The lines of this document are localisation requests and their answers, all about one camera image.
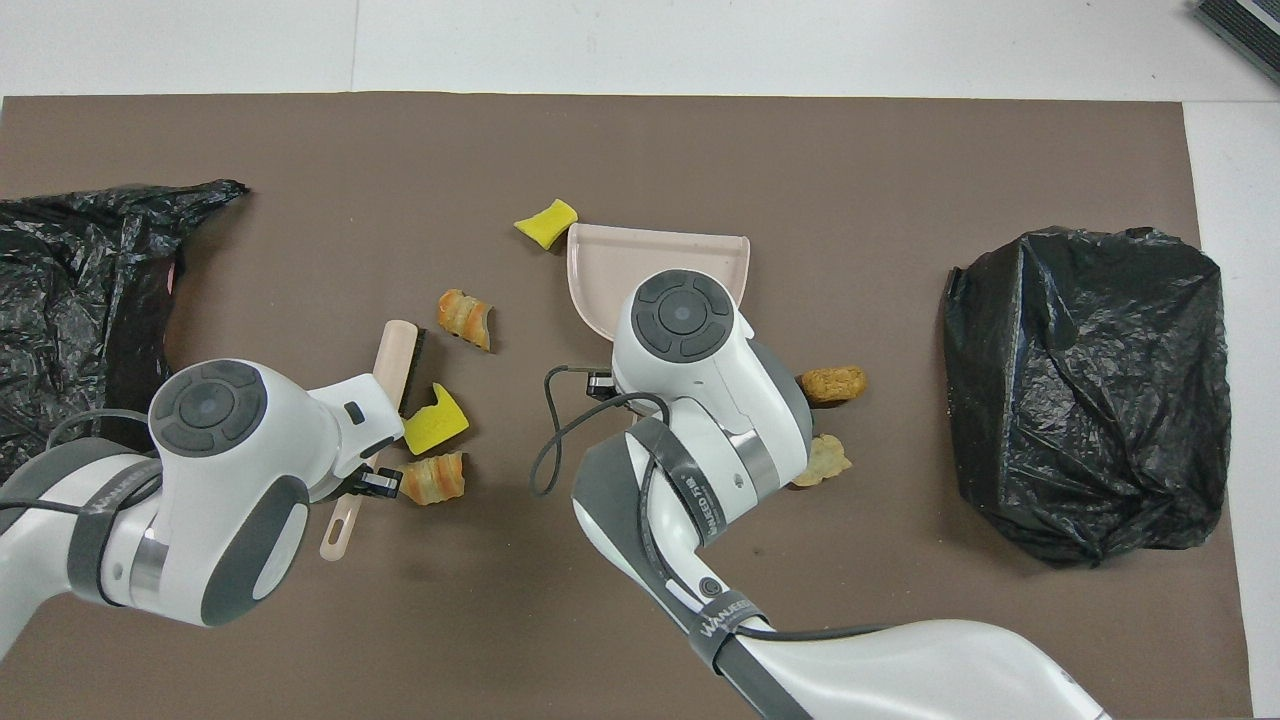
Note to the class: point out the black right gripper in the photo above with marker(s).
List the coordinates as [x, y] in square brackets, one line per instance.
[601, 385]

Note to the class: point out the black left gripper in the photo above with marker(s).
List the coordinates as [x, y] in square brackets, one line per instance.
[378, 484]

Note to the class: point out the striped croissant piece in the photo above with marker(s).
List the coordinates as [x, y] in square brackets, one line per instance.
[463, 315]
[435, 478]

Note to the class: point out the yellow sponge piece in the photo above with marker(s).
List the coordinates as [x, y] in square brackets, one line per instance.
[435, 425]
[547, 226]

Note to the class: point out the beige plastic dustpan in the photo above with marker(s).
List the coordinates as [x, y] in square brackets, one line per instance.
[610, 265]

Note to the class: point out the beige hand brush black bristles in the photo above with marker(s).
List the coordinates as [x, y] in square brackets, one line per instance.
[395, 355]

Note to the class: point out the brown bread bun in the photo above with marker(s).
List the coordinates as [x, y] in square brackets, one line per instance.
[838, 384]

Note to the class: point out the pale bread piece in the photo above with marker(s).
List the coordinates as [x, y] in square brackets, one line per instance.
[830, 460]

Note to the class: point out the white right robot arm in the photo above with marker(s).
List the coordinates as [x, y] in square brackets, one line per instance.
[700, 390]

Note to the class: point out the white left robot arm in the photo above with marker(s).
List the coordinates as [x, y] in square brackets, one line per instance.
[290, 430]

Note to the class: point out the black bag over pink bin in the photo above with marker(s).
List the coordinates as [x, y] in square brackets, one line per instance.
[60, 260]

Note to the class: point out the black bag covered bin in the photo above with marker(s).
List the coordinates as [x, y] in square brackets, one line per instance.
[1060, 400]

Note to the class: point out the large brown table mat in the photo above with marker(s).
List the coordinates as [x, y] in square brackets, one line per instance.
[450, 620]

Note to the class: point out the dark grey ribbed device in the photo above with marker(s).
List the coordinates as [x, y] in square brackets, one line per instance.
[1245, 25]

